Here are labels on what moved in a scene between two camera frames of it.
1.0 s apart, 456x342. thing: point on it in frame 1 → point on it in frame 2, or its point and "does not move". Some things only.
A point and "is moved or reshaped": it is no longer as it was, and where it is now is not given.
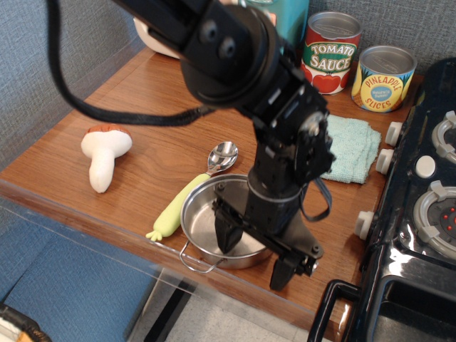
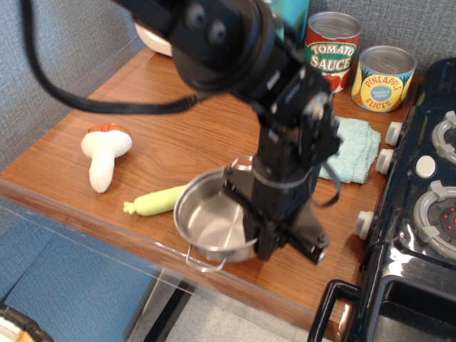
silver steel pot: x=202 y=249 is moved or reshaped
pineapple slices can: x=382 y=78 does not move
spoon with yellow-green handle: x=223 y=155 → x=154 y=203
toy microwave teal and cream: x=292 y=18 does not move
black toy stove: x=407 y=289 does not move
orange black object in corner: x=29 y=328 does not move
